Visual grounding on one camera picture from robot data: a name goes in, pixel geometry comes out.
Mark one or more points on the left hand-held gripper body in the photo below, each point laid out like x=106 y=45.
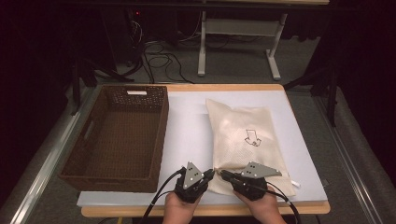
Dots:
x=190 y=183

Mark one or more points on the dark device with red light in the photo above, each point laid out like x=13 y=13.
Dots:
x=134 y=34

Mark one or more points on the black metal stand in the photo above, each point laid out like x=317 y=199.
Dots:
x=84 y=74
x=330 y=87

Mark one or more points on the brown woven basket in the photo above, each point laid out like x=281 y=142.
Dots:
x=124 y=133

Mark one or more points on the aluminium rail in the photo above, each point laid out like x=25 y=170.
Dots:
x=46 y=161
x=351 y=161

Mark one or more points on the person's left hand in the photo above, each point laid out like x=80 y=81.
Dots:
x=177 y=211

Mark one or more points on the white metal desk frame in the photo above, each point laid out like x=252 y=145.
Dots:
x=243 y=28

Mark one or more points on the person's right hand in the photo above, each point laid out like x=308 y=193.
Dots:
x=264 y=208

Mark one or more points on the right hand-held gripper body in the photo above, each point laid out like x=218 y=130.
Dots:
x=252 y=183

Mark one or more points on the cream mesh laundry bag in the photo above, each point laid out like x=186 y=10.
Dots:
x=246 y=124

